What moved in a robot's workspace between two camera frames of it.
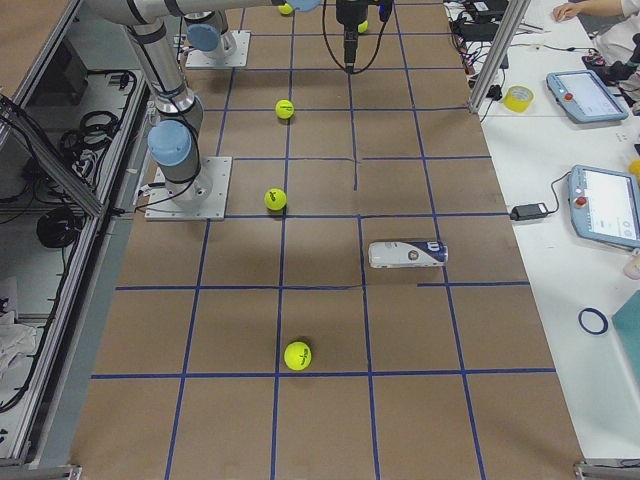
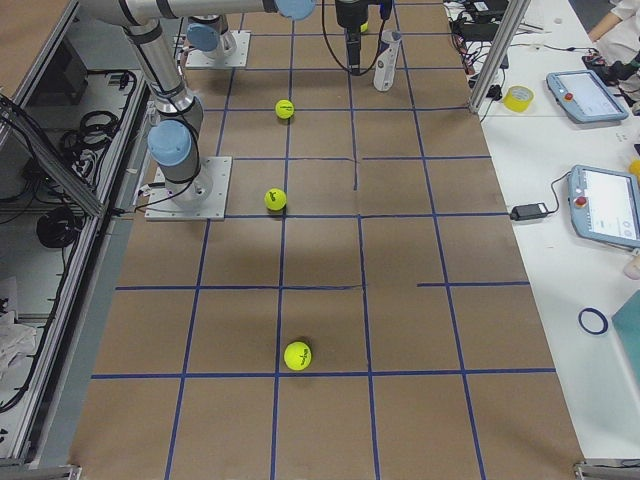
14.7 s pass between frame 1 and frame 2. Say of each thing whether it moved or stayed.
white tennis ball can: moved
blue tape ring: stayed
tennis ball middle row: stayed
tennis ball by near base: stayed
